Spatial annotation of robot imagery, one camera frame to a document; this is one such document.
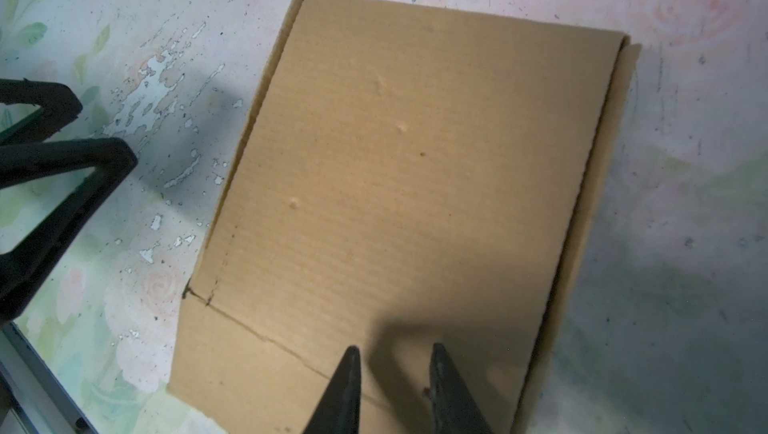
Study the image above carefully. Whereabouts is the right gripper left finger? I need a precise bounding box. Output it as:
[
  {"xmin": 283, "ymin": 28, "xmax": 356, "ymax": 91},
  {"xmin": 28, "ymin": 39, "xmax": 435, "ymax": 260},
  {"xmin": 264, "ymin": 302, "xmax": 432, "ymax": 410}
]
[{"xmin": 303, "ymin": 345, "xmax": 362, "ymax": 434}]

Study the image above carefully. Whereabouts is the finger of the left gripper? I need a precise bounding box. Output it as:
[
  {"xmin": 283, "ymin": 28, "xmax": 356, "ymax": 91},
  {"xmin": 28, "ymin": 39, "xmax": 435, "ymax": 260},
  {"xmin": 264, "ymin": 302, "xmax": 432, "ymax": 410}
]
[
  {"xmin": 1, "ymin": 137, "xmax": 138, "ymax": 322},
  {"xmin": 1, "ymin": 78, "xmax": 83, "ymax": 145}
]

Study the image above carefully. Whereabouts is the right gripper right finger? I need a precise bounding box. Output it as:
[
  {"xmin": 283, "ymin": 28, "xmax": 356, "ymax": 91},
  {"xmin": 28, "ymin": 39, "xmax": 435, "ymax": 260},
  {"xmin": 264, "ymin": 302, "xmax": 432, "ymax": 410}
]
[{"xmin": 429, "ymin": 343, "xmax": 492, "ymax": 434}]

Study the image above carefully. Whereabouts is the brown cardboard box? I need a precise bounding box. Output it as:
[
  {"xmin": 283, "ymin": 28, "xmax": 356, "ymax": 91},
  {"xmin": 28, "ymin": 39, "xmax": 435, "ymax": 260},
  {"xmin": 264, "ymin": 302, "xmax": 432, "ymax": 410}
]
[{"xmin": 168, "ymin": 0, "xmax": 641, "ymax": 433}]

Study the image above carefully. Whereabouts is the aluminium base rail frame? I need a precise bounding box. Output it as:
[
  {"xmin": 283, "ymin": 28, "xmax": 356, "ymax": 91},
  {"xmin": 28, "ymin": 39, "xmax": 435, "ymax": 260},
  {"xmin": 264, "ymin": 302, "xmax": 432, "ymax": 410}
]
[{"xmin": 1, "ymin": 322, "xmax": 97, "ymax": 433}]

